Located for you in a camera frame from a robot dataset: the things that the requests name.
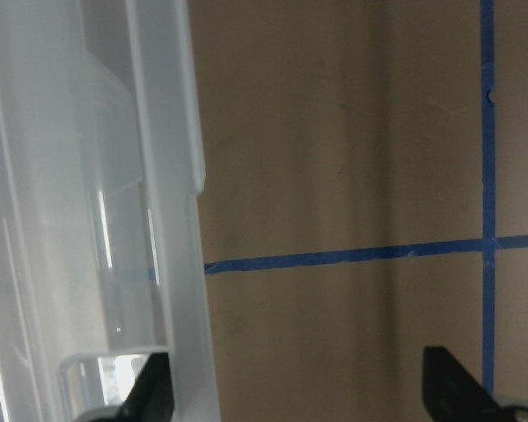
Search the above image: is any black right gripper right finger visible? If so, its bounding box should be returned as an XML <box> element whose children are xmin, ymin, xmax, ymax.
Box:
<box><xmin>422</xmin><ymin>346</ymin><xmax>528</xmax><ymax>422</ymax></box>

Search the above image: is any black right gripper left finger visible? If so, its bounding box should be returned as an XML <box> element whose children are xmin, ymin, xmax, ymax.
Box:
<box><xmin>85</xmin><ymin>352</ymin><xmax>175</xmax><ymax>422</ymax></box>

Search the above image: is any clear plastic box lid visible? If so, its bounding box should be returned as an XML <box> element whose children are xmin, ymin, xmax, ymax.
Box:
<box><xmin>0</xmin><ymin>1</ymin><xmax>221</xmax><ymax>421</ymax></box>

